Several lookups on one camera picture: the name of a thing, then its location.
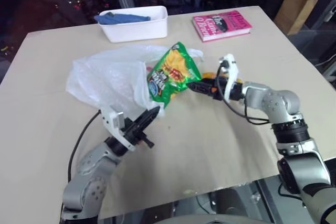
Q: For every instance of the translucent white plastic bag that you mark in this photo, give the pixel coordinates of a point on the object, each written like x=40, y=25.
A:
x=105, y=77

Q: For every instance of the white plastic bin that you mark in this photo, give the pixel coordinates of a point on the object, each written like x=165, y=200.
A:
x=139, y=30

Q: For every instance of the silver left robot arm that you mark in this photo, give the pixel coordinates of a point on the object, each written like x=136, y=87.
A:
x=89, y=166

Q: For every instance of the brown paper bag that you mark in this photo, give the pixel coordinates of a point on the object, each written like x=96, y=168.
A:
x=295, y=9

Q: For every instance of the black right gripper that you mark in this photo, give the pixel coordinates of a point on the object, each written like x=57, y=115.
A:
x=218, y=87

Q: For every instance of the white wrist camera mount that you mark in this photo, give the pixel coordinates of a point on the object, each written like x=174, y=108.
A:
x=231, y=72
x=113, y=123

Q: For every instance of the beige table cover sheet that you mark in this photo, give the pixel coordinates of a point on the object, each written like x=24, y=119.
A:
x=199, y=140

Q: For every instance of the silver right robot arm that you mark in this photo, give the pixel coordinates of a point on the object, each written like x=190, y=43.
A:
x=275, y=100

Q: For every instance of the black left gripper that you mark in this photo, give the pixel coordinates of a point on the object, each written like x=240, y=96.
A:
x=132, y=134

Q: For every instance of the blue cloth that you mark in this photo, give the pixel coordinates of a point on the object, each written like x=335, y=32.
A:
x=120, y=19

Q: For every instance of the pink book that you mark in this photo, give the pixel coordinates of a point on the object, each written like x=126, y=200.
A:
x=223, y=26

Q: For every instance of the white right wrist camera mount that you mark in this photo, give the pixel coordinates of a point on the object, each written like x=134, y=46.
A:
x=231, y=72

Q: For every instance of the green chip bag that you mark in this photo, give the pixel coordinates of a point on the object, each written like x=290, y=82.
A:
x=170, y=74

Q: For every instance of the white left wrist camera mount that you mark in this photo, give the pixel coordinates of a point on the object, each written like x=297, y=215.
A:
x=113, y=123

